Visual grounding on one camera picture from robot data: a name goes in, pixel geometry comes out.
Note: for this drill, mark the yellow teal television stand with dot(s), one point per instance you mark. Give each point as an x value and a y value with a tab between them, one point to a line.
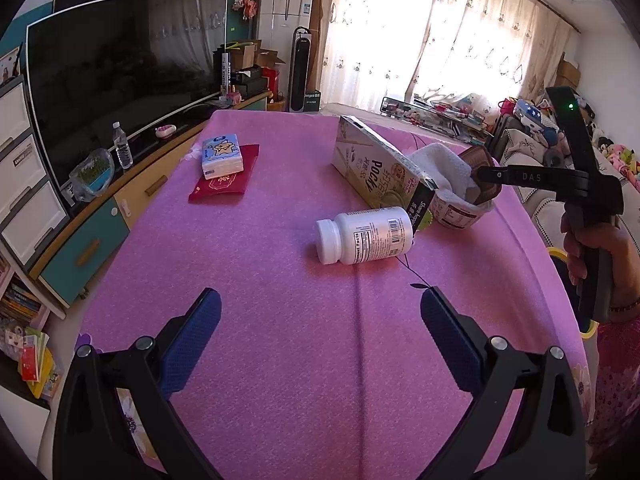
85	250

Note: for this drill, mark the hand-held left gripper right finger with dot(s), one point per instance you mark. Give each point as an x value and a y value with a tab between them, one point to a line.
452	345

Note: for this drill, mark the photo frames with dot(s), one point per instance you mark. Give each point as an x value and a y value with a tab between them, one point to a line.
9	67

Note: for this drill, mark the white standing air conditioner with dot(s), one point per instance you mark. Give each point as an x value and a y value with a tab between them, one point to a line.
287	0

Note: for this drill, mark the white pill bottle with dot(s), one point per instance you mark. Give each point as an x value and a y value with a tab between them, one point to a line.
370	235

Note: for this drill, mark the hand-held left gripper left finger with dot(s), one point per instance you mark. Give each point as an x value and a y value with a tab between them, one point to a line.
190	335

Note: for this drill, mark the open cardboard box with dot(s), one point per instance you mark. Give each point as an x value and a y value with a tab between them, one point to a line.
247	55

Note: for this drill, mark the wooden bucket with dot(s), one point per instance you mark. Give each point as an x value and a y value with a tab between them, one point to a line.
277	105

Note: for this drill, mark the white plastic drawer cabinet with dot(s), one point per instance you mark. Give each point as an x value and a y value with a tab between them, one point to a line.
22	180

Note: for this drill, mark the blue tissue pack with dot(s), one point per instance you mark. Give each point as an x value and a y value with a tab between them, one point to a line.
222	156

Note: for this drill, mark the green snack box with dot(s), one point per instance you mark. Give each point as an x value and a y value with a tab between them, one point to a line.
370	165

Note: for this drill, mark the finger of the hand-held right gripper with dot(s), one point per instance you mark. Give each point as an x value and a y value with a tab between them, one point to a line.
530	176

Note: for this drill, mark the black box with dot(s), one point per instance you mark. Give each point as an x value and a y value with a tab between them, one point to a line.
247	80

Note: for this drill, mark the small pink toy box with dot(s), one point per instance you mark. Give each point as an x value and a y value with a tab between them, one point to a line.
234	96

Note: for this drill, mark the pile of plush toys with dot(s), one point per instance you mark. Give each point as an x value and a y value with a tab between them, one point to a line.
535	115

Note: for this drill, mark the white tissue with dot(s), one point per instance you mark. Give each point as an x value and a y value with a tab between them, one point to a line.
440	170

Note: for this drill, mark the pink white toy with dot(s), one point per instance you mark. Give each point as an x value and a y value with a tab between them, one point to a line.
165	131

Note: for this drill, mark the row of books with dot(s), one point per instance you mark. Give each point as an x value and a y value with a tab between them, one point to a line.
20	300

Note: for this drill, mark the red envelope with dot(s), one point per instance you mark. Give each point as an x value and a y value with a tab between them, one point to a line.
220	190

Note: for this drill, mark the beige sofa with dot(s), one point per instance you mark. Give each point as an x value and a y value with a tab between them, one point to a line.
520	147

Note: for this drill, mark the black tower fan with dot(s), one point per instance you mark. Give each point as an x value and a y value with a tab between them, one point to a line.
301	70

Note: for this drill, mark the pile of booklets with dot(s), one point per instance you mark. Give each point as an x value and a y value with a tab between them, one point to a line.
32	360

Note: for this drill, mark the tall white narrow box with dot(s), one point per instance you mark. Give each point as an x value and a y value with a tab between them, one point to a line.
223	72

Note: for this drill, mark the stacked cardboard boxes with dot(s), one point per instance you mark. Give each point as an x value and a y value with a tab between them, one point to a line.
567	72

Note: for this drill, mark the large curved television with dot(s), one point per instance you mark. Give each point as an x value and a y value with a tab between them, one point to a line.
120	75

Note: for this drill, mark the clear water bottle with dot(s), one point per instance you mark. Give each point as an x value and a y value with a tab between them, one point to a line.
123	150

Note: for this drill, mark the sheer embroidered curtain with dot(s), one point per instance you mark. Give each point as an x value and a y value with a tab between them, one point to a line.
425	35

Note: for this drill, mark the person's right hand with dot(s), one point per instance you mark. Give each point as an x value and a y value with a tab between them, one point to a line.
625	270

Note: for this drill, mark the cluttered low rack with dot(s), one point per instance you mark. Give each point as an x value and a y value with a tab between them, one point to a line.
440	115

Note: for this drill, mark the pink floral tablecloth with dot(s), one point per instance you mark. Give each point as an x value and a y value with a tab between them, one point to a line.
300	310

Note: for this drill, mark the yellow-rimmed trash bin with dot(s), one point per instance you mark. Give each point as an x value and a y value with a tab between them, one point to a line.
556	252

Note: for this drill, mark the red bag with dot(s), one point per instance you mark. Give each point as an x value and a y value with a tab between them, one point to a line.
272	82

